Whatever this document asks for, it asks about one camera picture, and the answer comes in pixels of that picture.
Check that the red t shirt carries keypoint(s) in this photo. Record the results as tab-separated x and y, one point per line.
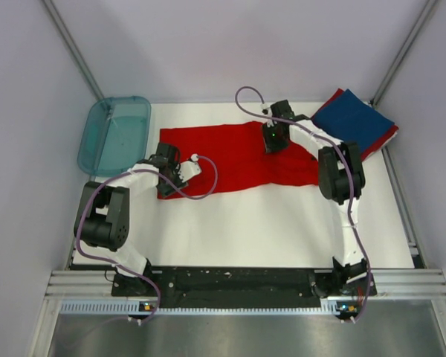
240	159
384	139

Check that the teal plastic bin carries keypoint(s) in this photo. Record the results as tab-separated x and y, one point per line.
115	135

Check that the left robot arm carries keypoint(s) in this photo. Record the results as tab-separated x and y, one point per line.
107	225

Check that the folded blue t shirt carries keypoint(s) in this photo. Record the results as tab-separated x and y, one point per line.
357	122

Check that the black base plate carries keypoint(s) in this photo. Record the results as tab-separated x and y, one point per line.
223	287

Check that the aluminium frame post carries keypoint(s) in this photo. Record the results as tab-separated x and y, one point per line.
425	15
72	48

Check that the grey cable duct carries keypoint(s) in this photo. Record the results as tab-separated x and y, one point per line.
140	309

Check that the right aluminium frame post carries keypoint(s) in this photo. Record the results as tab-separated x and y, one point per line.
425	15

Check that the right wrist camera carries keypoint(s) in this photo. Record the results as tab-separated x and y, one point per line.
266	111

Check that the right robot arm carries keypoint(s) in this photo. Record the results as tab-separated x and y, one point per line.
340	180

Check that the left aluminium frame post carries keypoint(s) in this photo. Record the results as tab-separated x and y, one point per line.
72	48

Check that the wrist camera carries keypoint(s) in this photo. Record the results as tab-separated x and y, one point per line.
189	168
266	111

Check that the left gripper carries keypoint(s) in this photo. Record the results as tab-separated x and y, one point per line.
178	184

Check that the folded red t shirt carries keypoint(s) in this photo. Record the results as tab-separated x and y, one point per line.
384	139

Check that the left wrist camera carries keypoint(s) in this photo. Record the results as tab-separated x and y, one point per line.
189	168

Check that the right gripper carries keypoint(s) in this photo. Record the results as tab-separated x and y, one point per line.
270	147

